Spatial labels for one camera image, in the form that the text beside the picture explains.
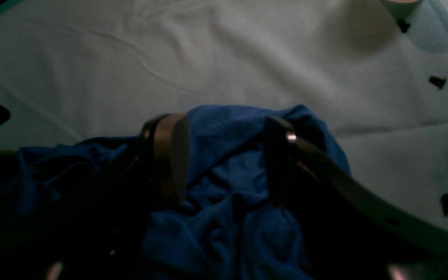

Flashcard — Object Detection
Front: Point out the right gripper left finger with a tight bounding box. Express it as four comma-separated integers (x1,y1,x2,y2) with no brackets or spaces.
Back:
0,114,190,280

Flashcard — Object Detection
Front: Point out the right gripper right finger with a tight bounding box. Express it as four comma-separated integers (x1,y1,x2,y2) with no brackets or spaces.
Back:
265,115,448,280

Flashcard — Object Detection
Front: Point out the dark blue t-shirt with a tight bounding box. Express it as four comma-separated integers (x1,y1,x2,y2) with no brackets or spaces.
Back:
0,106,350,280

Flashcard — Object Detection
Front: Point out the light blue table cloth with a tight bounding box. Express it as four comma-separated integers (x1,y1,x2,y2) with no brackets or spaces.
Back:
0,0,448,230

